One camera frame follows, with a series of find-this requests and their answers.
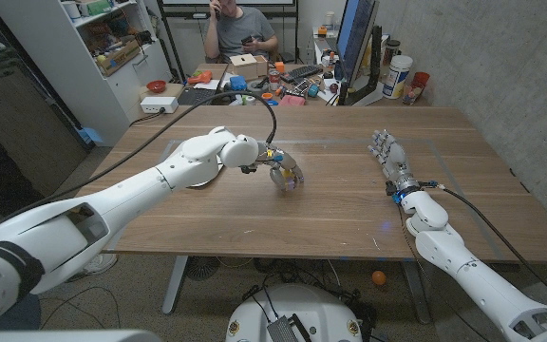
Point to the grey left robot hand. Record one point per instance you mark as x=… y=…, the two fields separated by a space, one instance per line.
x=285 y=164

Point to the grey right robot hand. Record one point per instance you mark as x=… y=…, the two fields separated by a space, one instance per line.
x=392 y=154

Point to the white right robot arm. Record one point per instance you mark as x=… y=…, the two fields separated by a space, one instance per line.
x=482 y=280

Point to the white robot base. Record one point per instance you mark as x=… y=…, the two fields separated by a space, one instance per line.
x=297 y=309

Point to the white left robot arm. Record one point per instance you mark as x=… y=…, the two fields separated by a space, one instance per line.
x=112 y=204

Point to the white square plate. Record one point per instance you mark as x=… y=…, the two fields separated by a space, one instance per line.
x=209 y=178

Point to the pink cloth item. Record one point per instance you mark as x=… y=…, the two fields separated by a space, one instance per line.
x=292 y=100

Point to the red snack jar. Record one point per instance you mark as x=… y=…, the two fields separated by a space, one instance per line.
x=416 y=88

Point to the white wipes canister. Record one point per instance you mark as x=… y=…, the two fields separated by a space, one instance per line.
x=396 y=76

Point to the red soup can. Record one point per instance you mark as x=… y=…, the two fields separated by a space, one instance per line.
x=274 y=80

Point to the black keyboard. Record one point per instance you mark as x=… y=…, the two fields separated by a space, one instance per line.
x=302 y=72

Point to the blue plastic toy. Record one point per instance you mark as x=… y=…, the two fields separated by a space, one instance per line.
x=238 y=83

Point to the small orange block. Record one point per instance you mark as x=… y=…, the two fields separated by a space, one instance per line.
x=279 y=67

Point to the dark lidded jar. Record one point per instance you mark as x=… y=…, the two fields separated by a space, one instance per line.
x=391 y=51

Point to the small wooden box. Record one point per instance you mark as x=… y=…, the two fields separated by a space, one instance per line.
x=245 y=66

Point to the black laptop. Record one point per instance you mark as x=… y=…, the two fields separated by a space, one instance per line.
x=197 y=95

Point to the orange toy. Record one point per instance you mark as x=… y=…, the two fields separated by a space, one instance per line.
x=201 y=77

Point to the orange ball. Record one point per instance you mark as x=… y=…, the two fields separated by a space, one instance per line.
x=379 y=278

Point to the black computer monitor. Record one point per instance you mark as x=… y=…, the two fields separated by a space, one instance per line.
x=356 y=33

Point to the white power box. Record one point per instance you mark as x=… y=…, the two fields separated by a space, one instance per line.
x=158 y=104

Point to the grey table leg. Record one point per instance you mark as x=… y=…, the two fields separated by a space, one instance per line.
x=175 y=285
x=416 y=294

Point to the seated person in grey shirt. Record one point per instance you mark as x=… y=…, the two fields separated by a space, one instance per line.
x=245 y=26

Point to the red bowl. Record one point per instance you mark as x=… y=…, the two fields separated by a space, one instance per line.
x=156 y=86

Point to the cardboard box with items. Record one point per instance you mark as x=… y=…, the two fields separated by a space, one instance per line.
x=119 y=57

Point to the white sneaker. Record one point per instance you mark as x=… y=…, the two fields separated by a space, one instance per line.
x=95 y=263

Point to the white shelf unit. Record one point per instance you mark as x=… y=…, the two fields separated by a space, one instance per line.
x=64 y=66

